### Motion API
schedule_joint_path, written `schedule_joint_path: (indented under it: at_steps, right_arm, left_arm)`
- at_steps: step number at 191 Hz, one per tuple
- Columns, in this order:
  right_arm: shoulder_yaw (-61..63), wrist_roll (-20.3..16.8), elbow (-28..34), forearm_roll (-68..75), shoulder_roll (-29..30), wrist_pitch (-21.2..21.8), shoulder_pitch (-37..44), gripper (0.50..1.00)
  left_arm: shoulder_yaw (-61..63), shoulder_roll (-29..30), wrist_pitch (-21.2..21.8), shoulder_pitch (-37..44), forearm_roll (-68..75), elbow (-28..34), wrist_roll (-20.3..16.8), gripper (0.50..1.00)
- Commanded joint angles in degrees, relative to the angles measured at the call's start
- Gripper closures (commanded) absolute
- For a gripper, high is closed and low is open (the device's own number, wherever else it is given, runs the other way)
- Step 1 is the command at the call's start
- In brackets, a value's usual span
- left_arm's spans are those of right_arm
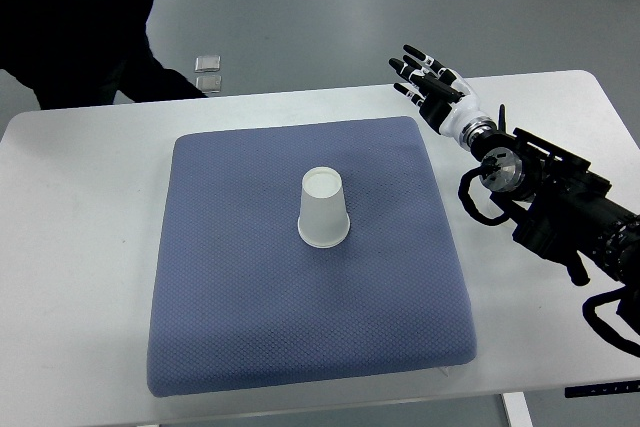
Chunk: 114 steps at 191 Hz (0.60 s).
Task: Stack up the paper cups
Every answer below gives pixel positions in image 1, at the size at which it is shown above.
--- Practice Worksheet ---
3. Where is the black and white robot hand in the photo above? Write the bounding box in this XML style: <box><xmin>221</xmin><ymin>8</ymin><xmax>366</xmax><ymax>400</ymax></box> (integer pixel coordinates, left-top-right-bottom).
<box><xmin>389</xmin><ymin>44</ymin><xmax>486</xmax><ymax>143</ymax></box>

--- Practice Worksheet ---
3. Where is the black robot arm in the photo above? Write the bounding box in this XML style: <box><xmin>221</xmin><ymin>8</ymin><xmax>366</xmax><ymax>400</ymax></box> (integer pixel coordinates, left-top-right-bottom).
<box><xmin>458</xmin><ymin>120</ymin><xmax>639</xmax><ymax>288</ymax></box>

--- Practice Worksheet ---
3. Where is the white paper cup on mat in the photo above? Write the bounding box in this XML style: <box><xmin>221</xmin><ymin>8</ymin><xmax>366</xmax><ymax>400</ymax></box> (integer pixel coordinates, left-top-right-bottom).
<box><xmin>297</xmin><ymin>166</ymin><xmax>351</xmax><ymax>249</ymax></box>

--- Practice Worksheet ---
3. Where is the lower metal floor plate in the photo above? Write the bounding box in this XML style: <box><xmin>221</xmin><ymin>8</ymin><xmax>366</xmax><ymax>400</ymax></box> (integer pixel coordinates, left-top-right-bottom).
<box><xmin>195</xmin><ymin>74</ymin><xmax>222</xmax><ymax>94</ymax></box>

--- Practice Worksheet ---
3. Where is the metal floor plate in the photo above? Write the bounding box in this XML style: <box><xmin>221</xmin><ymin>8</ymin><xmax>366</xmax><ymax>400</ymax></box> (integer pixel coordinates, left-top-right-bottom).
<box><xmin>194</xmin><ymin>54</ymin><xmax>221</xmax><ymax>73</ymax></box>
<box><xmin>195</xmin><ymin>74</ymin><xmax>222</xmax><ymax>94</ymax></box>

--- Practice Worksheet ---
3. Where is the upper metal floor plate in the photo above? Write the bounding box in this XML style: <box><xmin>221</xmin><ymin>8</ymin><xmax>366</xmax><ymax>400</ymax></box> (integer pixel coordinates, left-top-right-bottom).
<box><xmin>194</xmin><ymin>54</ymin><xmax>221</xmax><ymax>73</ymax></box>

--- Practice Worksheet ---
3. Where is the blue textured cushion mat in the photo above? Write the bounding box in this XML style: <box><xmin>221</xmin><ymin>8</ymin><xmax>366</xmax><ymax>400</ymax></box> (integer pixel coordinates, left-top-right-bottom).
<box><xmin>147</xmin><ymin>116</ymin><xmax>476</xmax><ymax>397</ymax></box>

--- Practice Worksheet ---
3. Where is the white table leg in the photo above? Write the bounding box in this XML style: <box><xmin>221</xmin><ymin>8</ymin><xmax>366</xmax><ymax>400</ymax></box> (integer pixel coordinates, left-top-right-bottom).
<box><xmin>501</xmin><ymin>392</ymin><xmax>533</xmax><ymax>427</ymax></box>

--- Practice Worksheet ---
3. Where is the black table control panel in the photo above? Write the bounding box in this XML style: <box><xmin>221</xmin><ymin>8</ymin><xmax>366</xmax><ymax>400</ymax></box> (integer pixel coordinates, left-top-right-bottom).
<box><xmin>564</xmin><ymin>380</ymin><xmax>640</xmax><ymax>399</ymax></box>

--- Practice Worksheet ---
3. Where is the person in black clothing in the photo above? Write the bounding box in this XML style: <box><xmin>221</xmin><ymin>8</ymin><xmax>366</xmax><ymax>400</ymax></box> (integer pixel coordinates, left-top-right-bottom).
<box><xmin>1</xmin><ymin>0</ymin><xmax>203</xmax><ymax>110</ymax></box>

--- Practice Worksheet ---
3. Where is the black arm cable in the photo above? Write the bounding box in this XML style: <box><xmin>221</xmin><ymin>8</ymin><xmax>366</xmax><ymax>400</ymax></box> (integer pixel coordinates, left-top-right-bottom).
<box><xmin>457</xmin><ymin>166</ymin><xmax>511</xmax><ymax>226</ymax></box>

